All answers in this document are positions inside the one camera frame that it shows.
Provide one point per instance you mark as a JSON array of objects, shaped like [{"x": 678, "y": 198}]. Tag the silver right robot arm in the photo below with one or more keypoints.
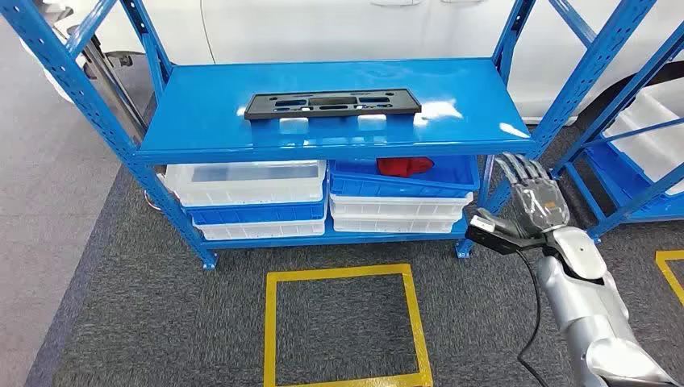
[{"x": 588, "y": 310}]

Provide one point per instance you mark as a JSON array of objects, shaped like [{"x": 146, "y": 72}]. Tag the long black plastic part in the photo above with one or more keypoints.
[{"x": 406, "y": 104}]

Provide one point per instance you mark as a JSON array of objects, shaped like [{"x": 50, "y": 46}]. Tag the blue plastic bin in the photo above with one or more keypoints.
[
  {"x": 256, "y": 213},
  {"x": 374, "y": 187}
]

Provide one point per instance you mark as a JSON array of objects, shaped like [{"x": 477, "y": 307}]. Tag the white car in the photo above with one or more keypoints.
[{"x": 320, "y": 27}]

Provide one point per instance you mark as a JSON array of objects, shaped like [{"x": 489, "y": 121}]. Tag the chrome stanchion post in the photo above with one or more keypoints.
[{"x": 112, "y": 88}]

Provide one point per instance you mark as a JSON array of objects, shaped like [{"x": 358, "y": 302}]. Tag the red cloth item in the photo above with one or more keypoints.
[{"x": 401, "y": 166}]

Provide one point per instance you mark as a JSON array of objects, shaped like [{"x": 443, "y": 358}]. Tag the blue metal shelf rack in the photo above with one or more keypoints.
[
  {"x": 614, "y": 176},
  {"x": 213, "y": 123}
]

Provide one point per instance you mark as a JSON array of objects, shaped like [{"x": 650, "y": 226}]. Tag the yellow floor tape square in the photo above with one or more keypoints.
[
  {"x": 270, "y": 331},
  {"x": 665, "y": 267}
]

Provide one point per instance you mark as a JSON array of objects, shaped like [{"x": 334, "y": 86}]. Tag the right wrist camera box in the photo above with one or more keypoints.
[{"x": 497, "y": 243}]

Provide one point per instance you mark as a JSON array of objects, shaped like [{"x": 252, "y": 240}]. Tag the white plastic bin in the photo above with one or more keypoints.
[
  {"x": 395, "y": 225},
  {"x": 256, "y": 230},
  {"x": 395, "y": 207},
  {"x": 660, "y": 101},
  {"x": 652, "y": 155}
]

